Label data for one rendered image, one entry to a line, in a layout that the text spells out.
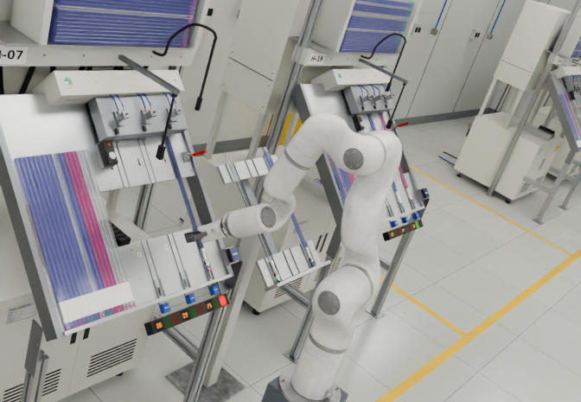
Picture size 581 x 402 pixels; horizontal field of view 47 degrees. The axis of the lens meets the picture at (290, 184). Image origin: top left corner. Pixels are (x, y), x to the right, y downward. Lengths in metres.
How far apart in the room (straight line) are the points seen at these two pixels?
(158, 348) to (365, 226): 1.61
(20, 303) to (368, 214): 1.16
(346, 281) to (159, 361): 1.47
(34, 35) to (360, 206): 1.03
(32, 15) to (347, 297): 1.16
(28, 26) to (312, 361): 1.23
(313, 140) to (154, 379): 1.55
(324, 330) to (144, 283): 0.62
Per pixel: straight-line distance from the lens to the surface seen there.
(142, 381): 2.95
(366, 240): 1.75
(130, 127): 2.22
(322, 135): 1.72
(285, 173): 1.80
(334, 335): 1.86
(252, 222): 1.89
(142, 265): 2.16
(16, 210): 2.00
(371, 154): 1.61
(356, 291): 1.76
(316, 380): 1.96
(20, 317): 2.32
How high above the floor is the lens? 1.98
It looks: 23 degrees down
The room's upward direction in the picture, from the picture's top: 18 degrees clockwise
